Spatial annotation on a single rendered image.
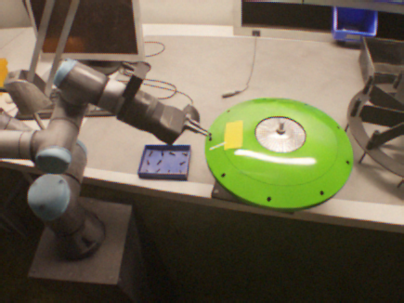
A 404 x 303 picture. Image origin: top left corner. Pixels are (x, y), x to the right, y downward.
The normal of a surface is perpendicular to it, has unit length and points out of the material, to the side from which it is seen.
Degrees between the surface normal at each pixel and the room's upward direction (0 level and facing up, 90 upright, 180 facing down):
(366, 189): 0
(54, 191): 5
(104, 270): 0
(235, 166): 22
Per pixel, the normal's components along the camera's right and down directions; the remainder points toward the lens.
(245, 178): -0.32, -0.38
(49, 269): -0.07, -0.66
